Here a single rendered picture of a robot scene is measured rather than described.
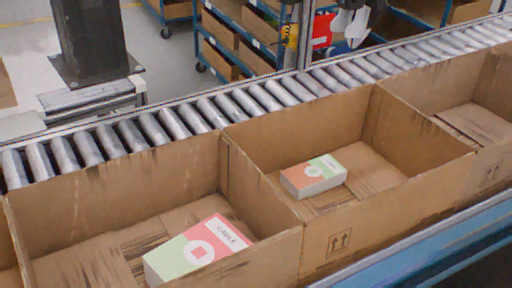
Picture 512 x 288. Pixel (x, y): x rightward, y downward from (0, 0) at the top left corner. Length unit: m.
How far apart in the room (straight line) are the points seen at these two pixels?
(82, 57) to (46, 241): 0.87
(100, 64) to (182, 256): 1.03
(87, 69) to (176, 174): 0.84
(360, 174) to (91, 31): 0.99
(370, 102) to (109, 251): 0.65
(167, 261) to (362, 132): 0.60
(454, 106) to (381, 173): 0.39
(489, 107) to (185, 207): 0.87
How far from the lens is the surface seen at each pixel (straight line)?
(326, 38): 1.88
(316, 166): 1.09
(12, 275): 0.99
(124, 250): 0.98
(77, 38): 1.70
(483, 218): 1.10
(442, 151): 1.07
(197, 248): 0.87
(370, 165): 1.17
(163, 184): 0.99
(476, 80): 1.47
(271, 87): 1.70
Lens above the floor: 1.61
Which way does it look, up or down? 37 degrees down
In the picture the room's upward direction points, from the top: 2 degrees clockwise
